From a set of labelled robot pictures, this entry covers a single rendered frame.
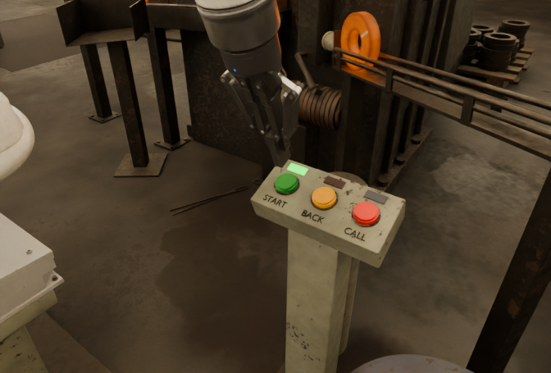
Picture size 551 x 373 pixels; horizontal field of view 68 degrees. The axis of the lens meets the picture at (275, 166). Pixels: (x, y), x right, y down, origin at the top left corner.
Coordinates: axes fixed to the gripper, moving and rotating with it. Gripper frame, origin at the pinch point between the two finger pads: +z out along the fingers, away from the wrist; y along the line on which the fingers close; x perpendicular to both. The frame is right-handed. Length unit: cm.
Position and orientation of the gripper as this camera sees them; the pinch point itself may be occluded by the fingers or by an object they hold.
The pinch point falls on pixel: (278, 146)
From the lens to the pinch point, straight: 65.2
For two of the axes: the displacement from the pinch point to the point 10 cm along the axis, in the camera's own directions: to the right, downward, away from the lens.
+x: -5.2, 7.1, -4.7
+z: 2.0, 6.4, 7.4
